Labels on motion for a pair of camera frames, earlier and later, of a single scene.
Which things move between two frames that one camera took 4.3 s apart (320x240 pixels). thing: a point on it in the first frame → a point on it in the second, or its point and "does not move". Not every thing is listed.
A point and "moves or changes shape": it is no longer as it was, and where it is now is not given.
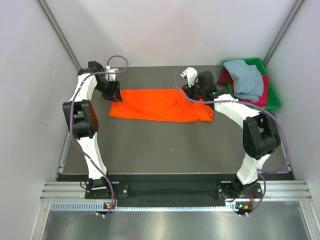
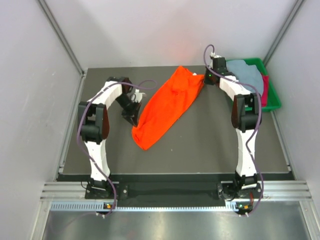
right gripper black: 188,91 → 206,80
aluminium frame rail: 289,190 does not move
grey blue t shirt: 248,81 does not move
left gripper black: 114,91 → 132,115
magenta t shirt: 262,100 does not move
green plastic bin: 273,100 does not move
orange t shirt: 165,104 moves or changes shape
